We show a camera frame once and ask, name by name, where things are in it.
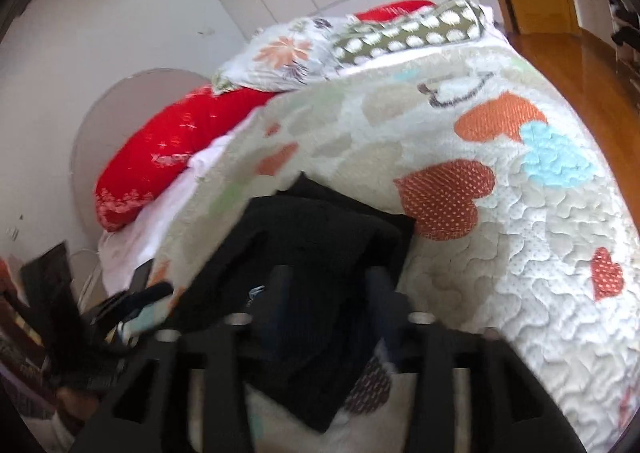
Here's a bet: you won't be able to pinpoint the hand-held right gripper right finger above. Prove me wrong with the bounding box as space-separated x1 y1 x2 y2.
366 269 588 453

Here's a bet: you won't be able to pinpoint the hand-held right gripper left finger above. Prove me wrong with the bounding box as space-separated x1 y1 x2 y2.
70 267 295 453

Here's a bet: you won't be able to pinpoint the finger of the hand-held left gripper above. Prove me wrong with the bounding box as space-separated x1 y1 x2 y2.
107 281 175 319
117 305 168 340

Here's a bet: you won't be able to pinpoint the black pants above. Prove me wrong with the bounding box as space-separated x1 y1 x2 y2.
170 172 416 434

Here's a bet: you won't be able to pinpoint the person's left forearm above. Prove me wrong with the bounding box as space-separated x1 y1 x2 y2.
50 385 106 449

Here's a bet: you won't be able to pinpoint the white bed sheet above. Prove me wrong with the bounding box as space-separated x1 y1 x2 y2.
99 133 261 296

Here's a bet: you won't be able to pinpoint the heart print quilted bedspread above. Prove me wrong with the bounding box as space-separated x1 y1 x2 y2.
150 45 640 453

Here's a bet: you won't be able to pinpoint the red printed blanket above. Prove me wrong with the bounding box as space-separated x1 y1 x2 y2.
95 85 278 233

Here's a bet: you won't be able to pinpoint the beige rounded headboard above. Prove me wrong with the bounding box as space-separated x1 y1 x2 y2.
70 67 211 234

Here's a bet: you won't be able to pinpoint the floral white pillow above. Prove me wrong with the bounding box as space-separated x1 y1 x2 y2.
211 15 361 94

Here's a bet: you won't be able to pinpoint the green sheep print bolster pillow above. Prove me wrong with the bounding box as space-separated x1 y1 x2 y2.
331 0 488 68

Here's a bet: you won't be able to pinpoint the red pillow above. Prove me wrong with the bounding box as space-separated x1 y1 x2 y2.
355 0 436 22

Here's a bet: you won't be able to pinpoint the white shoe rack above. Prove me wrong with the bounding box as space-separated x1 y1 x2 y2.
605 0 640 108

